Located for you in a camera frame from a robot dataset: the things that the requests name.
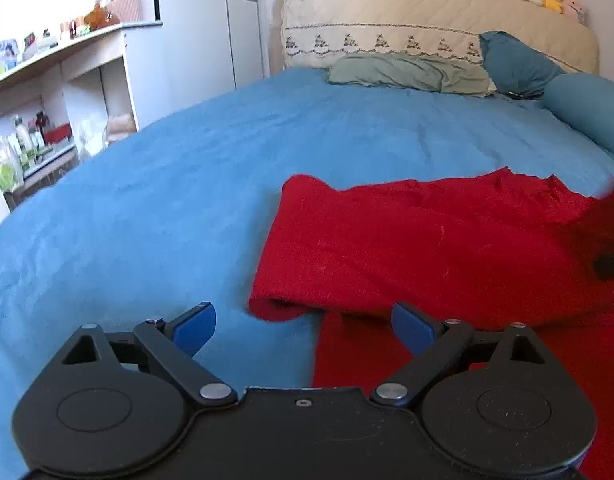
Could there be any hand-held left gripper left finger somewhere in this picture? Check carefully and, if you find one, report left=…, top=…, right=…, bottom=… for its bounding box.
left=61, top=302, right=238, bottom=411

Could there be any red box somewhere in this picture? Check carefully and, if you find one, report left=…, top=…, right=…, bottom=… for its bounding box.
left=42, top=123, right=72, bottom=145

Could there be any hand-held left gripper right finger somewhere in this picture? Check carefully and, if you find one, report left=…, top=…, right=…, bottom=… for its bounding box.
left=369, top=301, right=550, bottom=409

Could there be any blue photo frame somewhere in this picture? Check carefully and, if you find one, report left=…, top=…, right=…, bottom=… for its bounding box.
left=0, top=39, right=21, bottom=72

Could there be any red knit garment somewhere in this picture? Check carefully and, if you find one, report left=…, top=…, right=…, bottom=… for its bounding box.
left=248, top=167, right=614, bottom=480

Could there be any cream quilted headboard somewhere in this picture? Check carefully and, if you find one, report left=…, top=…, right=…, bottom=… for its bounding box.
left=279, top=0, right=600, bottom=79

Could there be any pale pink plush toy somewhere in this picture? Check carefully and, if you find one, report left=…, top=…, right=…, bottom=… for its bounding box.
left=561, top=0, right=587, bottom=24

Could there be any white and grey wardrobe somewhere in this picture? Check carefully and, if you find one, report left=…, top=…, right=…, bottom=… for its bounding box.
left=153, top=0, right=266, bottom=129

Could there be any pink woven basket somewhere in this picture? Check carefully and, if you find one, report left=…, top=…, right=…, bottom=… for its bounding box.
left=106, top=0, right=144, bottom=25

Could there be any sage green pillow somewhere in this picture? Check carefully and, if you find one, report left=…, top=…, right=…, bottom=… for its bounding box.
left=327, top=53, right=493, bottom=97

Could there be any brown teddy bear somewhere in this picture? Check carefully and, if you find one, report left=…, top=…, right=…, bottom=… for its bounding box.
left=84, top=3, right=121, bottom=31

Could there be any white shelf unit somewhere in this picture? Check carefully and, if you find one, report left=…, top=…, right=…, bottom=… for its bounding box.
left=0, top=20, right=166, bottom=222

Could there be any teal bolster pillow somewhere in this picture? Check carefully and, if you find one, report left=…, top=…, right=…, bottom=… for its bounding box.
left=542, top=72, right=614, bottom=164

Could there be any white bottle with green label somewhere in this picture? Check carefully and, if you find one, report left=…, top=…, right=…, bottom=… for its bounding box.
left=14, top=115, right=34, bottom=171

